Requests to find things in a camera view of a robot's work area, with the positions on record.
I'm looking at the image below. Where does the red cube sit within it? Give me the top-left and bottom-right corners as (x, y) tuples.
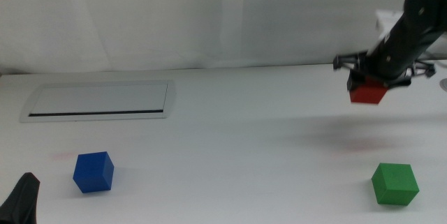
(349, 77), (389, 105)

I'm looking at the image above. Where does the blue cube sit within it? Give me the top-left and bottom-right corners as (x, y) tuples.
(72, 151), (115, 194)

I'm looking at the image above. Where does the green cube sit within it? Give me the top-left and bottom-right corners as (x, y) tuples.
(371, 163), (420, 207)

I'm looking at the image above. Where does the white backdrop curtain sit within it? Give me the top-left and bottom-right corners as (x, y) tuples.
(0, 0), (447, 75)

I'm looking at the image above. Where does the silver table cable hatch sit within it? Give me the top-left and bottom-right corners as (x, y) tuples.
(20, 80), (177, 124)

